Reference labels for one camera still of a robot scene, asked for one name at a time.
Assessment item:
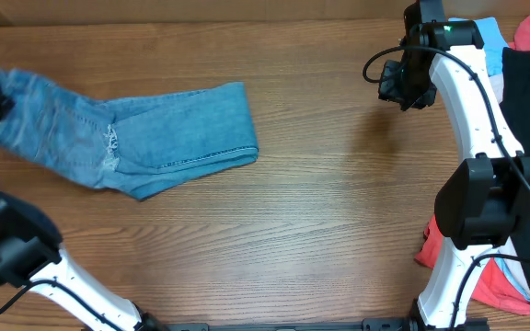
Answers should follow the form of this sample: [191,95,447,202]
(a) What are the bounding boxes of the blue denim jeans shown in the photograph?
[0,69,259,200]

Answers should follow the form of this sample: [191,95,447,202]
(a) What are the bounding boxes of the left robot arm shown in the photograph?
[0,190,164,330]

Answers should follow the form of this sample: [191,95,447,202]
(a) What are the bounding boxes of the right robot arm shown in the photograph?
[363,0,530,330]

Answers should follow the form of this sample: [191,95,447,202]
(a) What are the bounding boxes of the light blue shirt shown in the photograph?
[475,17,530,303]

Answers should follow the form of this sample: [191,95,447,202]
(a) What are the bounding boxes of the white cloth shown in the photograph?
[490,74,530,302]

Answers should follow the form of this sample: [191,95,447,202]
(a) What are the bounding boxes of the red shirt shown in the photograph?
[415,15,530,315]

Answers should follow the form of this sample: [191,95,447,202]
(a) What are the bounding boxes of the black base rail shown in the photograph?
[154,316,491,331]

